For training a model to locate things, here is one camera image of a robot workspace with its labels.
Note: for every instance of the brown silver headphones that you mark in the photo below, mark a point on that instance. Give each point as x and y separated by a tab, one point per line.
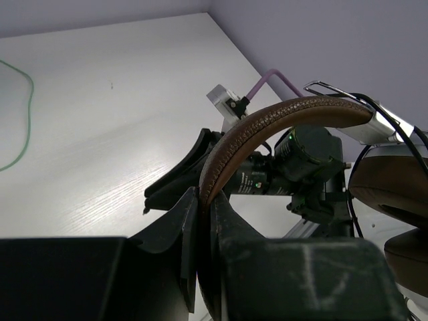
389	176

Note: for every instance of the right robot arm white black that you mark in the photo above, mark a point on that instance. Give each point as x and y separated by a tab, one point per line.
306	164

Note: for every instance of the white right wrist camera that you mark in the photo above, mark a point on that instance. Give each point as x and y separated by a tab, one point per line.
232	108

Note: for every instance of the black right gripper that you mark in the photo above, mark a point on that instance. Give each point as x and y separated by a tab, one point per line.
253	177

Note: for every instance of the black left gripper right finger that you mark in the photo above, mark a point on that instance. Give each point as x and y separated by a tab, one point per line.
246	276

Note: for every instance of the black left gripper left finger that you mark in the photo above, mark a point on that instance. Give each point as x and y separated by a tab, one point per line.
149	276

